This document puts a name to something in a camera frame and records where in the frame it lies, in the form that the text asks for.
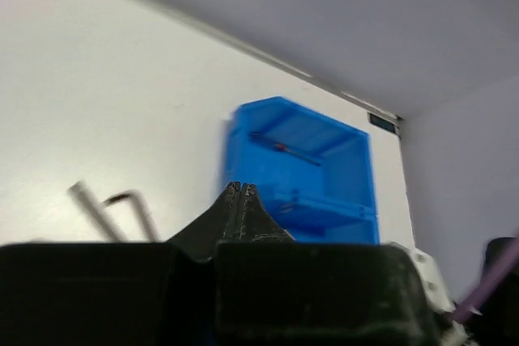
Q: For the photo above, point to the blue-handled screwdriver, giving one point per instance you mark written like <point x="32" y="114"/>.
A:
<point x="280" y="147"/>

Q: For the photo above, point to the blue three-compartment bin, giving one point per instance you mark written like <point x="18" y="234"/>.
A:
<point x="334" y="202"/>

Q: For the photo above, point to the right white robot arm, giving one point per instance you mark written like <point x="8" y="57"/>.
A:
<point x="492" y="321"/>

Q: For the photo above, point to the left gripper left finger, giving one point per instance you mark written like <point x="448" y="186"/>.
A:
<point x="198" y="240"/>

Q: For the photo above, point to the large brown hex key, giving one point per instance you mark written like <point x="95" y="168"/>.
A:
<point x="139" y="208"/>

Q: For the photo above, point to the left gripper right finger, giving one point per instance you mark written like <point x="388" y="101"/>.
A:
<point x="254" y="222"/>

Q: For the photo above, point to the right dark corner label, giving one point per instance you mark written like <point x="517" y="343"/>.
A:
<point x="382" y="123"/>

